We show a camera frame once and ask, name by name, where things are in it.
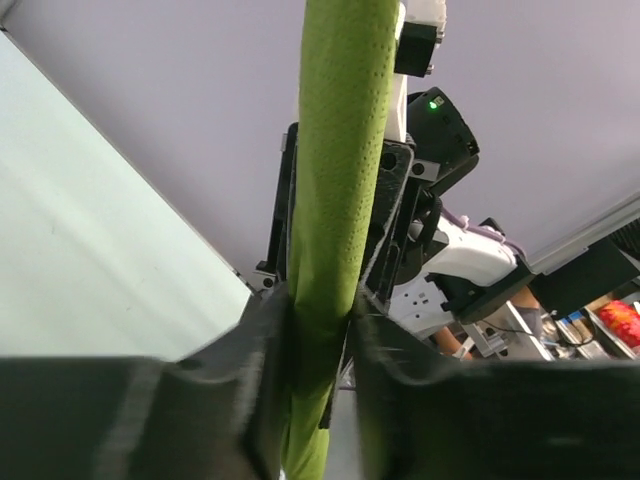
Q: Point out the green paper napkin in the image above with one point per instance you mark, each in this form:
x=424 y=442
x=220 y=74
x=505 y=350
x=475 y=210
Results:
x=346 y=67

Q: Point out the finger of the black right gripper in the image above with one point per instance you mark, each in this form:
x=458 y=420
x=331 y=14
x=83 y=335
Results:
x=273 y=269
x=382 y=249

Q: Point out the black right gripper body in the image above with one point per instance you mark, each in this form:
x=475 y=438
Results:
x=413 y=229

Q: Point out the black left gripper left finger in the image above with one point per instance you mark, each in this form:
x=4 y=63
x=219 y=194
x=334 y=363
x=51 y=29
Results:
x=216 y=414

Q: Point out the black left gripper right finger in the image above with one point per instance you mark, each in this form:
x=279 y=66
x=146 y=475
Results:
x=424 y=415

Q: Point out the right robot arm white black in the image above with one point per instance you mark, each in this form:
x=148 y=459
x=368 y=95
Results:
x=477 y=270

